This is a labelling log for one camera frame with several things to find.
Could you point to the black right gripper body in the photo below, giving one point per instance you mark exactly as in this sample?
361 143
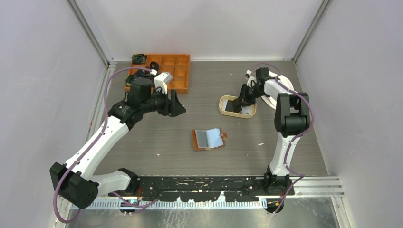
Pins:
249 95

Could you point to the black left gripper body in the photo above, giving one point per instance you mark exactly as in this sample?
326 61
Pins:
159 102

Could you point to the orange leather card holder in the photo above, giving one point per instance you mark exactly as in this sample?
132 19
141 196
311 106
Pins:
203 140

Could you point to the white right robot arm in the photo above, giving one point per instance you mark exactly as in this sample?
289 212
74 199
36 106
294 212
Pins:
292 119

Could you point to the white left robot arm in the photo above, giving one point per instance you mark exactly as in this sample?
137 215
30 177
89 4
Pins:
75 180

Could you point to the silver VIP card in tray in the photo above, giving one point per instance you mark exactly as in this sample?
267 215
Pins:
247 110

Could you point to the black card in tray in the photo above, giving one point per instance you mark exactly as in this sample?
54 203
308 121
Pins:
228 106

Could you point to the beige oval tray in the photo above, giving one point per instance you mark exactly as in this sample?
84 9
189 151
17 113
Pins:
233 114

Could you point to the black rolled belt centre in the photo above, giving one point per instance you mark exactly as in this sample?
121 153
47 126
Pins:
154 66

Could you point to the white bucket hat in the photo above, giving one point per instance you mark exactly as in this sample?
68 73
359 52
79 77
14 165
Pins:
283 85

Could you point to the orange wooden compartment organizer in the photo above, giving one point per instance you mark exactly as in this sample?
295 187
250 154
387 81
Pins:
176 64

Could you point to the dark rolled belt top-left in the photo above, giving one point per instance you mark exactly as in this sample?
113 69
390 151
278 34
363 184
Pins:
139 59

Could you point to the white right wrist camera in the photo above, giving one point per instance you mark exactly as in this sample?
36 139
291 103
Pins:
251 80

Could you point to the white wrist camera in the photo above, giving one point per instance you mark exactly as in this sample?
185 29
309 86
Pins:
251 80
162 80

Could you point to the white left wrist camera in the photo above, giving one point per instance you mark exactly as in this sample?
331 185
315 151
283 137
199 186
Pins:
162 80

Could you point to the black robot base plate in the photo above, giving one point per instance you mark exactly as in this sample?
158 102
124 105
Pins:
207 188

